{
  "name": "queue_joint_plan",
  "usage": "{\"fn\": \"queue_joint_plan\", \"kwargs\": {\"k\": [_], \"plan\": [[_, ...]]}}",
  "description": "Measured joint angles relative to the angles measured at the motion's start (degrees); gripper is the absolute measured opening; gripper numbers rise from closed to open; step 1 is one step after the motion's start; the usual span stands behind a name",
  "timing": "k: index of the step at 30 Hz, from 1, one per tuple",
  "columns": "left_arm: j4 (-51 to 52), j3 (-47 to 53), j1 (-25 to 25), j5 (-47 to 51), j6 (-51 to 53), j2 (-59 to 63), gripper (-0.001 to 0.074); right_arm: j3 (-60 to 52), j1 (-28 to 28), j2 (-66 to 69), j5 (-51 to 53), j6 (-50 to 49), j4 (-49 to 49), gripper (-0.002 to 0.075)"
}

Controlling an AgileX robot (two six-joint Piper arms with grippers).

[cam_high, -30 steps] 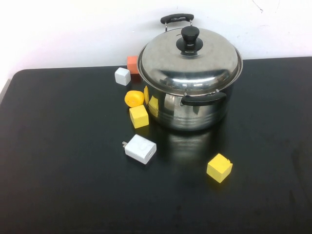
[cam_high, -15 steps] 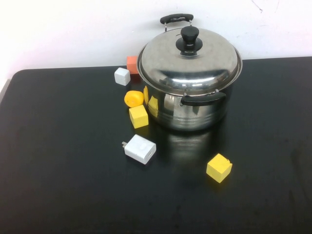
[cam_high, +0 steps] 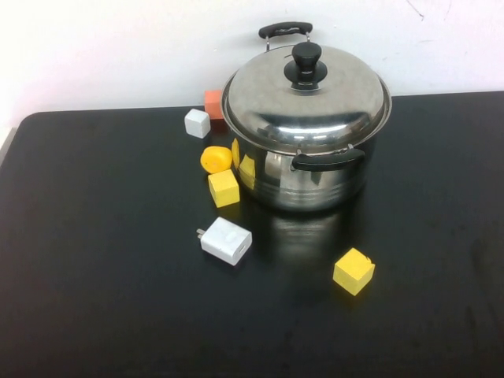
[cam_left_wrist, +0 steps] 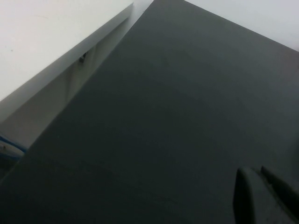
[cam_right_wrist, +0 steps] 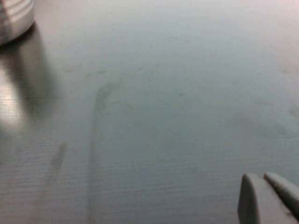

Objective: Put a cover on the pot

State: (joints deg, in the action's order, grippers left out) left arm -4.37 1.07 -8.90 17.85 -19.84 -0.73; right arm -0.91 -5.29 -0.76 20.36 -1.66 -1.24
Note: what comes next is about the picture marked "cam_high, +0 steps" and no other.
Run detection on steel lid with black knob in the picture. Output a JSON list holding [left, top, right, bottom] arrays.
[[220, 42, 393, 156]]

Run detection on yellow foam cube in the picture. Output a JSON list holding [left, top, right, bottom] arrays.
[[332, 246, 376, 297], [207, 169, 241, 209]]

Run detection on round yellow-orange toy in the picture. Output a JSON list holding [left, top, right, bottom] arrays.
[[199, 145, 234, 175]]

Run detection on white foam cube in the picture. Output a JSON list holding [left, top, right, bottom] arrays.
[[183, 109, 212, 139]]

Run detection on orange foam cube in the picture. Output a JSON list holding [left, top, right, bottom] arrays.
[[204, 89, 228, 121]]

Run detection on stainless steel pot black handles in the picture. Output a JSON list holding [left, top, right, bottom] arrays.
[[231, 21, 379, 214]]

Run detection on white usb wall charger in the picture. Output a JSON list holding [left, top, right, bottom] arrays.
[[195, 216, 253, 266]]

